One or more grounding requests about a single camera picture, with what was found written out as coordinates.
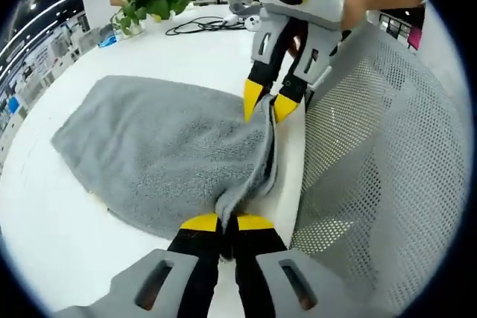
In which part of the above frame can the grey towel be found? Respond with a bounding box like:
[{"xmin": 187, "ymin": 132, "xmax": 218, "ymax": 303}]
[{"xmin": 50, "ymin": 74, "xmax": 281, "ymax": 263}]

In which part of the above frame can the blue packet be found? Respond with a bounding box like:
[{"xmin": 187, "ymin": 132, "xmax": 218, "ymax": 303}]
[{"xmin": 97, "ymin": 25, "xmax": 124, "ymax": 49}]

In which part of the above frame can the grey mesh chair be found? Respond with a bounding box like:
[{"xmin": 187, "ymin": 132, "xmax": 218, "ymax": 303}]
[{"xmin": 288, "ymin": 22, "xmax": 461, "ymax": 318}]

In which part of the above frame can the black coiled cable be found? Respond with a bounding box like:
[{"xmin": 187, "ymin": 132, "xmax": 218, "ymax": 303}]
[{"xmin": 165, "ymin": 16, "xmax": 249, "ymax": 36}]

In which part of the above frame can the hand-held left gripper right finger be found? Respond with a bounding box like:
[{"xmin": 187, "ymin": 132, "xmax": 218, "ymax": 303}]
[{"xmin": 233, "ymin": 213, "xmax": 388, "ymax": 318}]

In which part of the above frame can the person's right hand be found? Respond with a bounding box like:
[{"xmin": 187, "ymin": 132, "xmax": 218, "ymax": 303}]
[{"xmin": 339, "ymin": 0, "xmax": 370, "ymax": 32}]

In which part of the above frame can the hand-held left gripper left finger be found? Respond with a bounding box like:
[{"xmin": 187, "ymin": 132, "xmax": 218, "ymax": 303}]
[{"xmin": 55, "ymin": 212, "xmax": 221, "ymax": 318}]

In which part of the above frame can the grey curved device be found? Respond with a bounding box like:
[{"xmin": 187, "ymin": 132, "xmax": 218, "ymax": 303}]
[{"xmin": 228, "ymin": 0, "xmax": 262, "ymax": 16}]

